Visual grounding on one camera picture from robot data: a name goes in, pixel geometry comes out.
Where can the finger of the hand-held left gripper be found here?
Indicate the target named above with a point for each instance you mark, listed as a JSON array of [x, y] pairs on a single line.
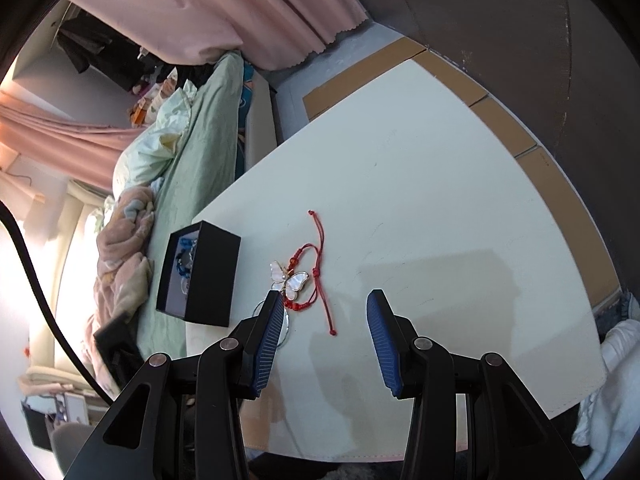
[[117, 350]]

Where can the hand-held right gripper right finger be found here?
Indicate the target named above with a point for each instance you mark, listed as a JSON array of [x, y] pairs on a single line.
[[382, 340]]

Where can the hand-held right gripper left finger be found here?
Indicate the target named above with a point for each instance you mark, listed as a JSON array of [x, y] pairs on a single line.
[[267, 340]]

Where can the black jewelry box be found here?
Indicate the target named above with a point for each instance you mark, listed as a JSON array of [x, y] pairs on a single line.
[[212, 280]]

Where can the pink fleece blanket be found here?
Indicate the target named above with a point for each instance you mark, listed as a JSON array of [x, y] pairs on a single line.
[[120, 260]]

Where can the beige bed headboard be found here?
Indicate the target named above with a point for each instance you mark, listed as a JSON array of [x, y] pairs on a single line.
[[65, 270]]

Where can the grey chair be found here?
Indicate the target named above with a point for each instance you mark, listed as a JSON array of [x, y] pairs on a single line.
[[75, 450]]

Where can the white low table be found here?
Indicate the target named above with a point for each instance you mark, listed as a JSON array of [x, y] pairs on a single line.
[[425, 185]]

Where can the bed with green sheet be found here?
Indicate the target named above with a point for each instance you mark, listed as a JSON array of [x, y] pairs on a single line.
[[200, 160]]

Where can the pale green duvet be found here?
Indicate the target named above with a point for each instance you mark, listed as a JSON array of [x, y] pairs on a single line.
[[150, 145]]

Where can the cardboard floor sheet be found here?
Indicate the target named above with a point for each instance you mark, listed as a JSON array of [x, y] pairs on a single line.
[[457, 77], [570, 225], [360, 80], [505, 127]]

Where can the narrow pink curtain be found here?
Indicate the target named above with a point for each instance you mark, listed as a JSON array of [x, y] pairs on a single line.
[[60, 135]]

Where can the white crumpled cloth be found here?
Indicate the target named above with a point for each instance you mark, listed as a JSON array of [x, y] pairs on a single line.
[[615, 400]]

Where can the pile of colourful clutter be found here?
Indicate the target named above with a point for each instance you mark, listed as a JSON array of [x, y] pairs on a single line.
[[150, 100]]

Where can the black garment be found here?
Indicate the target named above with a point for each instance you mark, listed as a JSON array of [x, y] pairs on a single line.
[[202, 72]]

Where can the dark hanging clothes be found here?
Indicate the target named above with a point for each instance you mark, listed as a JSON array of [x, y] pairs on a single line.
[[100, 50]]

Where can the wide pink curtain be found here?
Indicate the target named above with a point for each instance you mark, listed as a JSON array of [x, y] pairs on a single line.
[[225, 5]]

